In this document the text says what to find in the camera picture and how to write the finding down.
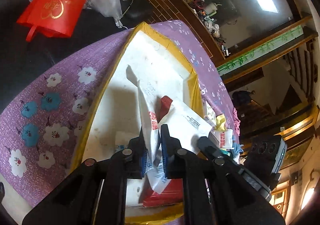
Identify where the white plastic mailer bag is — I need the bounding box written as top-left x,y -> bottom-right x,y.
126,66 -> 212,194

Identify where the white towel red print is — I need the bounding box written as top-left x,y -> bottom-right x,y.
209,129 -> 233,149

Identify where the yellow cloth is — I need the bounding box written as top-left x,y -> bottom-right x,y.
215,114 -> 226,131

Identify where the blue towel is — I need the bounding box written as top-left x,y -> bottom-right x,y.
231,136 -> 244,158

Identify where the lemon print tissue pack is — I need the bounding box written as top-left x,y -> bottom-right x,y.
202,100 -> 216,127

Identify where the red box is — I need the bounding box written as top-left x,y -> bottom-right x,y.
142,95 -> 185,208

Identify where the pink cloth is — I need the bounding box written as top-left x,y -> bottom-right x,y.
233,107 -> 241,136

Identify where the yellow taped cardboard box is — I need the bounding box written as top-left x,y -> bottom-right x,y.
69,21 -> 205,225

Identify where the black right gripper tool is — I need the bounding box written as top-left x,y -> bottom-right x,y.
197,135 -> 287,201

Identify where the purple floral tablecloth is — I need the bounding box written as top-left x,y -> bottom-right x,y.
1,30 -> 238,207

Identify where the white mug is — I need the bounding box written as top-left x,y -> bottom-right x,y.
203,3 -> 221,16

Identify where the wooden cabinet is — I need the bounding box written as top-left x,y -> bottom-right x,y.
146,0 -> 226,66

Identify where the red gift bag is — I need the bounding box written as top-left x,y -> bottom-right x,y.
17,0 -> 86,42

